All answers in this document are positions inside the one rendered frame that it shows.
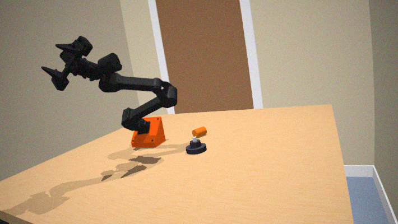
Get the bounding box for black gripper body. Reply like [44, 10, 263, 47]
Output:
[52, 36, 94, 91]

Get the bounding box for brown cylinder with hole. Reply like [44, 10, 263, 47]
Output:
[192, 127, 207, 138]

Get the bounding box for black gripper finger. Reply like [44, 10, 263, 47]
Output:
[41, 67, 63, 86]
[55, 40, 84, 56]

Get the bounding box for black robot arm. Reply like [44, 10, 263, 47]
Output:
[88, 53, 177, 135]

